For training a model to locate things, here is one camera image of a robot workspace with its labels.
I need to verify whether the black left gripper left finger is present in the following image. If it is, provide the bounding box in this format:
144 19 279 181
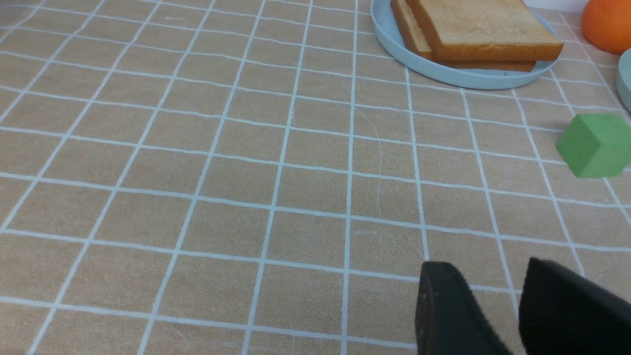
415 261 511 355

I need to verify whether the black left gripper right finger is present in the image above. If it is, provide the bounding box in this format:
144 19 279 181
519 257 631 355

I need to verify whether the toast bread slice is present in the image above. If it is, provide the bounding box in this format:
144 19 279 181
407 0 563 62
390 0 536 72

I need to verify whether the green foam cube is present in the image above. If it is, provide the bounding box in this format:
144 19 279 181
556 114 631 179

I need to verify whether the teal green plate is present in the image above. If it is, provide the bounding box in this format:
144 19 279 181
616 48 631 114

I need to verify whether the orange fruit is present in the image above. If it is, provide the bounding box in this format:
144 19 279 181
581 0 631 55

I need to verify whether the light blue plate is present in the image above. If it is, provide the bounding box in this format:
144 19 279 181
370 0 557 91

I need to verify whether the checkered tan tablecloth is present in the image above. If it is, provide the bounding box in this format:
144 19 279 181
0 0 630 355

